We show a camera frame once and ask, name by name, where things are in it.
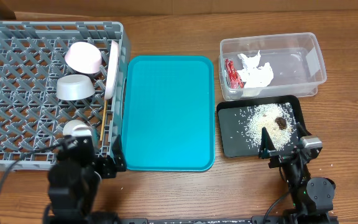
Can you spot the clear plastic waste bin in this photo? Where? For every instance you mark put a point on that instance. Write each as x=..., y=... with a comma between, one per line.
x=296, y=60

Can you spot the pile of white rice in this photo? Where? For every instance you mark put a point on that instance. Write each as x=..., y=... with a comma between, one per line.
x=249, y=121

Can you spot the white napkin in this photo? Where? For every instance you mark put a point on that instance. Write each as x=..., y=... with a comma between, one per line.
x=254, y=75

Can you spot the wooden chopstick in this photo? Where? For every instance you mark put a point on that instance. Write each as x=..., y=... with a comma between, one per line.
x=103, y=120

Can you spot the black rectangular tray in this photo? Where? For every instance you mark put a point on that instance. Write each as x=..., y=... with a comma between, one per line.
x=226, y=119

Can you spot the brown food chunk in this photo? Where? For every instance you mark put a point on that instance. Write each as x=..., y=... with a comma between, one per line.
x=281, y=123

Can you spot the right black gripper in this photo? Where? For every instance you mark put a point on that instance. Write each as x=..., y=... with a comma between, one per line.
x=284, y=154

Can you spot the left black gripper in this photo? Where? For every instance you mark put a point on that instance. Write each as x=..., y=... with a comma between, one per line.
x=109, y=169

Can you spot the grey shallow bowl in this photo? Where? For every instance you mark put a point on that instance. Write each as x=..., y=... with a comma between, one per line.
x=74, y=87

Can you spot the large white round plate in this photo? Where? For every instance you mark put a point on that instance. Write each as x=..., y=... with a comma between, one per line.
x=112, y=69

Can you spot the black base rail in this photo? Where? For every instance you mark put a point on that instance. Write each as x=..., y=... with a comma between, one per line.
x=252, y=220

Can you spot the grey plastic dish rack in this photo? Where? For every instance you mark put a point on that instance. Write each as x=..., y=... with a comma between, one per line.
x=32, y=59

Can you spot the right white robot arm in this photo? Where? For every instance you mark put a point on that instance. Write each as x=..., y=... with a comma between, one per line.
x=312, y=196

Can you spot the teal plastic serving tray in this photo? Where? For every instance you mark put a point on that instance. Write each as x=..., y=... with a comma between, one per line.
x=169, y=115

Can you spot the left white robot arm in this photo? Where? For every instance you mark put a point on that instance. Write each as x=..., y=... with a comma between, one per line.
x=75, y=179

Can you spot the white paper cup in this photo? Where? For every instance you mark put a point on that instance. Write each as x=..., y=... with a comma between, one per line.
x=77, y=128

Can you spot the red snack wrapper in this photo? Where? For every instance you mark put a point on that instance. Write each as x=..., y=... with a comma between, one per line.
x=233, y=78

